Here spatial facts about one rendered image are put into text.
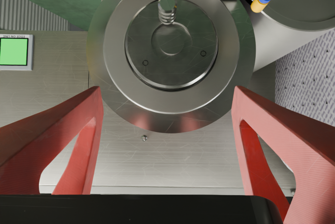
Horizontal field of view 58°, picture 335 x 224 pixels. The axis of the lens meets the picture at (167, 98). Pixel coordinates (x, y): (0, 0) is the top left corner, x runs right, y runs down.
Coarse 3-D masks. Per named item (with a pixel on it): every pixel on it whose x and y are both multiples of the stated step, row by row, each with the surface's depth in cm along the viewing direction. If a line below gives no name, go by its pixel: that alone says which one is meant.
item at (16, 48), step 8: (8, 40) 58; (16, 40) 58; (24, 40) 58; (0, 48) 58; (8, 48) 58; (16, 48) 58; (24, 48) 58; (0, 56) 58; (8, 56) 58; (16, 56) 58; (24, 56) 58; (16, 64) 58; (24, 64) 58
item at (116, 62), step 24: (144, 0) 26; (192, 0) 26; (216, 0) 26; (120, 24) 25; (216, 24) 25; (120, 48) 25; (120, 72) 25; (216, 72) 25; (144, 96) 25; (168, 96) 25; (192, 96) 25; (216, 96) 25
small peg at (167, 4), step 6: (162, 0) 22; (168, 0) 22; (174, 0) 22; (162, 6) 22; (168, 6) 22; (174, 6) 22; (162, 12) 22; (168, 12) 22; (174, 12) 22; (162, 18) 23; (168, 18) 23; (174, 18) 24
